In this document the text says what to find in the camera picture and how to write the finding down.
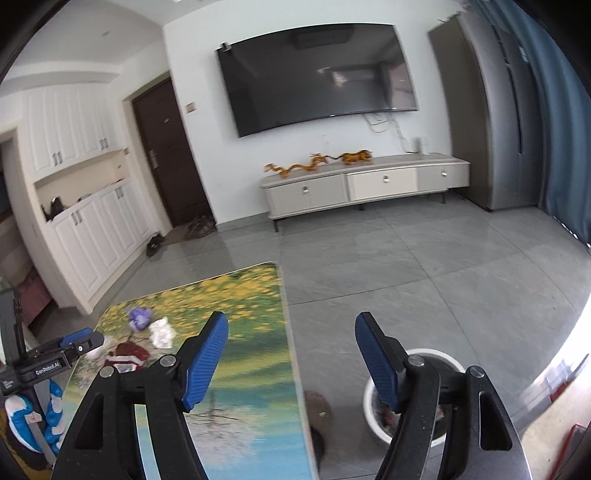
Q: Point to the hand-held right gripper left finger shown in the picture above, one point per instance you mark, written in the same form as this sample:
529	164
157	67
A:
205	360

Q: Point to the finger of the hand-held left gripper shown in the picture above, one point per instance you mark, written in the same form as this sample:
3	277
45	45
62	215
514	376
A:
78	336

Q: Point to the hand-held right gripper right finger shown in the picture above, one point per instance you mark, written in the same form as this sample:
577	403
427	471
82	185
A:
376	364

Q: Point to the white trash bin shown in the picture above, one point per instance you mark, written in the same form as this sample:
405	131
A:
371	415

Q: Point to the white crumpled tissue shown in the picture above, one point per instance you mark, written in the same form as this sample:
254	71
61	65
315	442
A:
162	333

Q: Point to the dark red bag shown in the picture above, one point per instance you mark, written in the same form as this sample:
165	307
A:
131	349

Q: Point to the red and white paper container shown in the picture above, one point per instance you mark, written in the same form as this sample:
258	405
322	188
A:
127	363

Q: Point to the pink bed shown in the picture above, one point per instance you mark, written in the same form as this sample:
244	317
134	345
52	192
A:
34	295

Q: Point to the blue and white toy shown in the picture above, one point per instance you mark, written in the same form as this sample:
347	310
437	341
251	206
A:
21	424

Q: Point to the purple wrapper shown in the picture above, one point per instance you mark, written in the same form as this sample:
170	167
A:
140	317

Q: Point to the brown slipper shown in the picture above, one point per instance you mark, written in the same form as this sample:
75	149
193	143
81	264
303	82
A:
317	408

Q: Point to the white shoe cabinet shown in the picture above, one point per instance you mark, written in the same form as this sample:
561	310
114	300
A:
92	230

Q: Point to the black sandals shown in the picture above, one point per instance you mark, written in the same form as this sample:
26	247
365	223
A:
154	244

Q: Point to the black bag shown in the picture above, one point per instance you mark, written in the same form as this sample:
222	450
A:
54	208

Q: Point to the brown shoes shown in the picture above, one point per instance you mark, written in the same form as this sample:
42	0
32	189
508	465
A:
201	226

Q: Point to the white TV cabinet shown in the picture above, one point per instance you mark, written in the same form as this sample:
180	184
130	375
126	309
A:
383	182

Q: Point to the dark brown door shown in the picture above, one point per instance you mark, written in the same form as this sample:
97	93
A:
171	152

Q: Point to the golden tiger figurine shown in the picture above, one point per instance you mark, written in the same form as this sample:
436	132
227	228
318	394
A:
355	158

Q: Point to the golden dragon figurine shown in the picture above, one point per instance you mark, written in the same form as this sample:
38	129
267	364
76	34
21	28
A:
295	167

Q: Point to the small white device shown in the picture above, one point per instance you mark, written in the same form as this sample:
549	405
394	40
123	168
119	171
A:
419	145

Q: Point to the grey refrigerator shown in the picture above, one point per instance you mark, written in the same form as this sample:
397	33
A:
485	115

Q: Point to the wall switch plate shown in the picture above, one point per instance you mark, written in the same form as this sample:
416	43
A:
190	107

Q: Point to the wall-mounted television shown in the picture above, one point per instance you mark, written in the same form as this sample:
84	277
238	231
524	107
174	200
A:
318	78

